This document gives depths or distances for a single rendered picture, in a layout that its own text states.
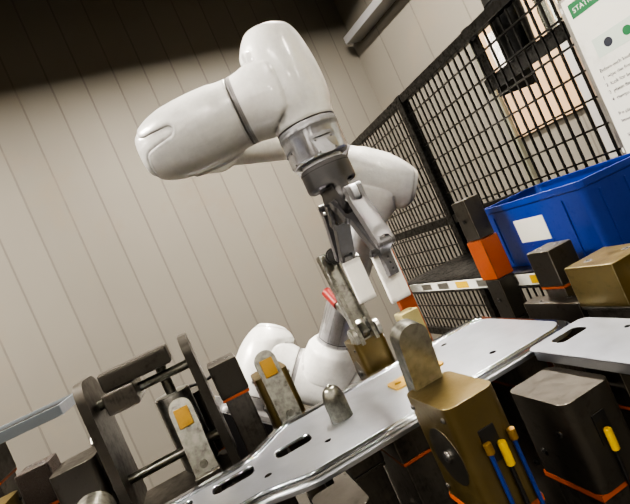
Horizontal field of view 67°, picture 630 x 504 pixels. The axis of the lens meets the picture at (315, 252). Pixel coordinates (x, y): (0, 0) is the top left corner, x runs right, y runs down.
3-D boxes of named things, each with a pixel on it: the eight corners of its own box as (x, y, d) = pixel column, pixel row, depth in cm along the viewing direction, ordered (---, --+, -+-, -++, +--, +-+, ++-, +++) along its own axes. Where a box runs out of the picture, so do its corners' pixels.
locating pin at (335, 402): (340, 436, 64) (320, 392, 64) (333, 430, 67) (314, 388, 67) (360, 425, 65) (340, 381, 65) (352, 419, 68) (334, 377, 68)
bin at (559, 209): (612, 259, 72) (577, 181, 72) (499, 268, 102) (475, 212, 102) (692, 217, 75) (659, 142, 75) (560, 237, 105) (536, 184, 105)
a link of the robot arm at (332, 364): (293, 382, 152) (360, 399, 151) (284, 411, 137) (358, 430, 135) (347, 141, 131) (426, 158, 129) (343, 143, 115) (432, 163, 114)
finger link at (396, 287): (388, 247, 64) (390, 246, 64) (409, 294, 64) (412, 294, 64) (369, 256, 64) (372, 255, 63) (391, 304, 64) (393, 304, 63)
